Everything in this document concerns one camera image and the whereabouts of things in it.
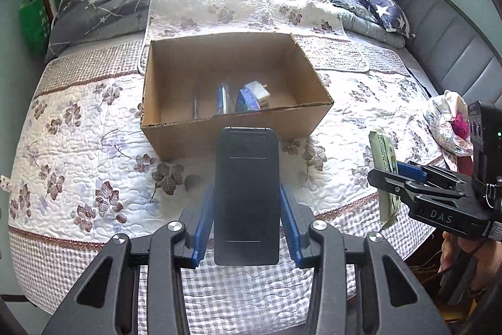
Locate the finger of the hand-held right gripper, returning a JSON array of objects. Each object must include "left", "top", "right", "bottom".
[
  {"left": 396, "top": 160, "right": 473, "bottom": 184},
  {"left": 367, "top": 168, "right": 471, "bottom": 202}
]

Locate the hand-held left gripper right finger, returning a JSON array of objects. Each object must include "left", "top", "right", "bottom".
[{"left": 279, "top": 186, "right": 451, "bottom": 335}]

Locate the brown cardboard box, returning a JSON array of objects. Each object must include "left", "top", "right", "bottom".
[{"left": 140, "top": 32, "right": 335, "bottom": 160}]

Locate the navy star pillow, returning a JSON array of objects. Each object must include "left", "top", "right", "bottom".
[{"left": 351, "top": 0, "right": 412, "bottom": 39}]

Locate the floral quilted mat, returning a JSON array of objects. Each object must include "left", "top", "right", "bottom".
[{"left": 137, "top": 0, "right": 371, "bottom": 74}]

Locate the grey padded headboard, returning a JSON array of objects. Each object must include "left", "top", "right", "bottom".
[{"left": 386, "top": 0, "right": 502, "bottom": 112}]

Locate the grey folded blanket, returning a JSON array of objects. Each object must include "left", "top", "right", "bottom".
[{"left": 319, "top": 0, "right": 409, "bottom": 49}]

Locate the green bag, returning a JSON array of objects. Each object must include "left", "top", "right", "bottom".
[{"left": 19, "top": 0, "right": 53, "bottom": 59}]

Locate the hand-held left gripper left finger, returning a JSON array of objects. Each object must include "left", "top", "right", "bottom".
[{"left": 41, "top": 184, "right": 216, "bottom": 335}]

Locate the black case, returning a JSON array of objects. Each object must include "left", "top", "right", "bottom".
[{"left": 214, "top": 126, "right": 281, "bottom": 267}]

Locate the white charger plug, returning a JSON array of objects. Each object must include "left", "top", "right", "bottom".
[{"left": 244, "top": 81, "right": 272, "bottom": 107}]

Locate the white patterned cloth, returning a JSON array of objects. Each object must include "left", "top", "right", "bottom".
[{"left": 424, "top": 91, "right": 477, "bottom": 157}]

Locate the white tube with blue cap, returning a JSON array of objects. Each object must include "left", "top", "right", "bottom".
[{"left": 217, "top": 84, "right": 231, "bottom": 115}]

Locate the person's right hand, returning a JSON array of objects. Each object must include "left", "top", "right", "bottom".
[{"left": 439, "top": 231, "right": 502, "bottom": 296}]

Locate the dark star-line pillow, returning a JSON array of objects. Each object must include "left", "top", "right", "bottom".
[{"left": 45, "top": 0, "right": 161, "bottom": 63}]

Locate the small blue carton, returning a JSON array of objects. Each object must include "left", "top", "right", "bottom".
[{"left": 235, "top": 87, "right": 261, "bottom": 112}]

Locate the green and white packet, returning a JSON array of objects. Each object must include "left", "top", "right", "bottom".
[{"left": 369, "top": 127, "right": 401, "bottom": 230}]

